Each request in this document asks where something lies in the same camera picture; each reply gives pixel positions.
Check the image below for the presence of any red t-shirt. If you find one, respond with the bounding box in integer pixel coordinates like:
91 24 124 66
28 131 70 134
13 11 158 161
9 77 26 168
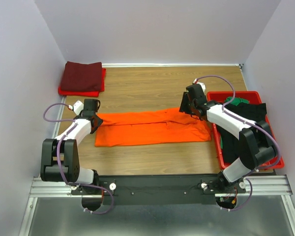
58 68 106 97

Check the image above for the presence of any orange t-shirt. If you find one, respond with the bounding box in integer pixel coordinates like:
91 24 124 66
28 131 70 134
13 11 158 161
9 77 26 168
94 108 211 147

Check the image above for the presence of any maroon t-shirt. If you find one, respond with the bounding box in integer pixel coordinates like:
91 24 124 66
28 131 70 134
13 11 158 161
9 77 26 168
59 61 103 92

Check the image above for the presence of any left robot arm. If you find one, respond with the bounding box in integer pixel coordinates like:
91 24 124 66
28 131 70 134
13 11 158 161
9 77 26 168
40 99 105 194

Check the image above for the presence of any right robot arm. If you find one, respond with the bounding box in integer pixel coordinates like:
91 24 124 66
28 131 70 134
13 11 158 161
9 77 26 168
179 84 281 193

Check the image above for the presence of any red plastic bin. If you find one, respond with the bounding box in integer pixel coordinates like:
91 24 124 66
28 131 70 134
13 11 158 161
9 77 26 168
206 91 285 170

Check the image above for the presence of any green t-shirt in bin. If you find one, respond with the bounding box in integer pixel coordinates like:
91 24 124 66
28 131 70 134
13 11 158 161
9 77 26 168
224 96 250 106

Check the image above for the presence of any black t-shirt in bin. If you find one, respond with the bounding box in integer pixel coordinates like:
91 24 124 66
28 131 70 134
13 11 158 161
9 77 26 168
216 103 267 163

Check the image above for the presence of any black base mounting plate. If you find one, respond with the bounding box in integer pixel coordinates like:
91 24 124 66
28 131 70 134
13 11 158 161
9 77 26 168
71 174 246 210

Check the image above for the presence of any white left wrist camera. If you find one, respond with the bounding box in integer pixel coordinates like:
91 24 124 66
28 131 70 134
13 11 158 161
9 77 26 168
68 100 84 115

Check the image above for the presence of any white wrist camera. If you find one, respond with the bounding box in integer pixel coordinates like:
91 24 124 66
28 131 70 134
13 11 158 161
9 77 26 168
68 100 84 115
192 79 206 91

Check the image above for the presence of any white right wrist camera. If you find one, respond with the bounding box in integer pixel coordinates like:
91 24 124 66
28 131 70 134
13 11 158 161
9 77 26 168
192 79 206 91

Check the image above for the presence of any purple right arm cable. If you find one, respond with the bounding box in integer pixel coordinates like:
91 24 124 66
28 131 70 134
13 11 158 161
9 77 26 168
194 75 281 177

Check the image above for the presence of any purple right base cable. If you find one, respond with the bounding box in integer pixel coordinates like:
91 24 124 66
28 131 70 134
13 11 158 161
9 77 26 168
220 178 253 212

